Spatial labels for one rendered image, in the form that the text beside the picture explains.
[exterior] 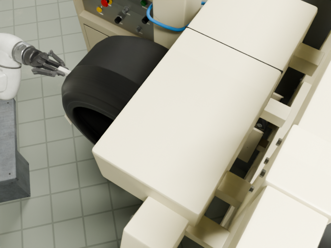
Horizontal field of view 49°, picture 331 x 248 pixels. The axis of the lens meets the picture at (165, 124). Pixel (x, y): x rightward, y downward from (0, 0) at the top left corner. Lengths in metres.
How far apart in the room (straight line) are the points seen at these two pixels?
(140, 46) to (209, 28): 0.40
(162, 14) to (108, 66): 0.27
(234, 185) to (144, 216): 0.19
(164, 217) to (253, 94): 0.32
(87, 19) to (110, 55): 0.94
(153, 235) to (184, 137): 0.20
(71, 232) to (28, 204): 0.36
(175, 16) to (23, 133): 1.89
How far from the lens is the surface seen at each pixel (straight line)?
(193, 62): 0.83
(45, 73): 1.55
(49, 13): 3.59
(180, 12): 1.27
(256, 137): 1.48
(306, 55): 0.97
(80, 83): 1.25
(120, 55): 1.24
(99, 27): 2.15
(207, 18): 0.92
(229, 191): 0.76
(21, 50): 1.63
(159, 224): 0.73
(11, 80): 1.73
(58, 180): 2.69
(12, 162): 2.09
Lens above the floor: 2.45
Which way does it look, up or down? 62 degrees down
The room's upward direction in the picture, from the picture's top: 1 degrees clockwise
